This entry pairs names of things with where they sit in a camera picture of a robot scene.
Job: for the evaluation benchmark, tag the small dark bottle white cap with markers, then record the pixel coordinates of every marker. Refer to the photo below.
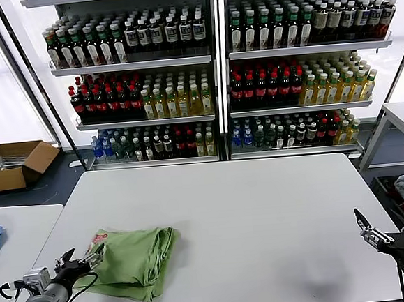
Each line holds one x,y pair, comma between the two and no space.
301,134
280,139
312,133
158,147
148,151
291,138
168,146
138,152

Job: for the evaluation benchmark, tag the cola bottle red cap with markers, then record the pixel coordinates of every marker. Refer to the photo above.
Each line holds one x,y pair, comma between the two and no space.
112,105
124,104
273,91
100,106
136,103
78,108
284,90
296,89
236,94
261,92
89,107
249,93

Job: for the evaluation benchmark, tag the dark drink bottle white label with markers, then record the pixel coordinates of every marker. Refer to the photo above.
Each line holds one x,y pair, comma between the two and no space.
131,37
348,18
198,31
185,32
143,36
362,17
387,15
156,35
375,16
171,33

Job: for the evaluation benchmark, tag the grey metal shelf rack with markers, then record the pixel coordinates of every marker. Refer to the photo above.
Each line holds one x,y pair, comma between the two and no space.
306,49
132,65

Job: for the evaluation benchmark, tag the dark bottle beige label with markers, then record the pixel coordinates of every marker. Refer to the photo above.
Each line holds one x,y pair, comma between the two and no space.
320,21
334,20

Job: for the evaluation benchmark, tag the dark tea bottle green label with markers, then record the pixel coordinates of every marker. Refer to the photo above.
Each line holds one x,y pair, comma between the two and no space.
120,49
92,51
106,50
264,36
54,54
78,52
306,32
279,34
236,38
293,33
65,53
250,37

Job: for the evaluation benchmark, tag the open cardboard box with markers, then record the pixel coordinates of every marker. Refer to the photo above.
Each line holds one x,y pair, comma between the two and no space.
12,180

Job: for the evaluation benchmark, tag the red item in crate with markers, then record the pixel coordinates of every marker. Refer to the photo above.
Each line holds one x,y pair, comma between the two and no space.
402,207

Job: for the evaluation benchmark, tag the grey parts in cardboard box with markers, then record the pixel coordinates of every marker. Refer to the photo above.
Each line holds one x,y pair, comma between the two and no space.
3,162

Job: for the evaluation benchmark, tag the white side table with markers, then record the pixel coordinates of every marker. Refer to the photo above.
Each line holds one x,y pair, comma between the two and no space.
22,224

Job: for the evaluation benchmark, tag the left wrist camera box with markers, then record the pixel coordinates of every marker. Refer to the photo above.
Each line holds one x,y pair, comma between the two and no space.
37,276

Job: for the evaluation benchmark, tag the green polo shirt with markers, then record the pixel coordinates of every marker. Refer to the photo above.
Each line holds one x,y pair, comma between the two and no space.
134,264

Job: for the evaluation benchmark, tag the black slanted pole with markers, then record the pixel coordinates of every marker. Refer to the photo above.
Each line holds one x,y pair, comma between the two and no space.
43,90
401,69

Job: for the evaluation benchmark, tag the blue drink bottle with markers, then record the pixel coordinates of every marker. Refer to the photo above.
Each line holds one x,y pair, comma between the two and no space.
97,150
237,139
107,150
248,138

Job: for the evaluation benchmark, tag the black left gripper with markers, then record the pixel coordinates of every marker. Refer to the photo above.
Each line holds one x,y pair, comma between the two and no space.
70,273

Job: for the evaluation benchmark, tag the black storage crate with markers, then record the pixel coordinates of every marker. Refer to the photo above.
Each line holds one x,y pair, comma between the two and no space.
383,192

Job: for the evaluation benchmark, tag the yellow tea bottle white cap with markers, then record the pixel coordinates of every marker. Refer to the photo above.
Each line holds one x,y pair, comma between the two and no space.
345,92
159,107
308,95
148,108
357,91
195,104
332,93
368,90
172,106
206,103
183,105
320,94

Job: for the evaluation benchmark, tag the small cola bottle red label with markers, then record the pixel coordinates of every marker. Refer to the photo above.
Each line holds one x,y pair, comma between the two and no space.
191,145
333,131
180,145
322,132

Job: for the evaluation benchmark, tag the white paper scrap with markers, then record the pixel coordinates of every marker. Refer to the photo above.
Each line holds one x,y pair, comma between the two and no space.
77,163

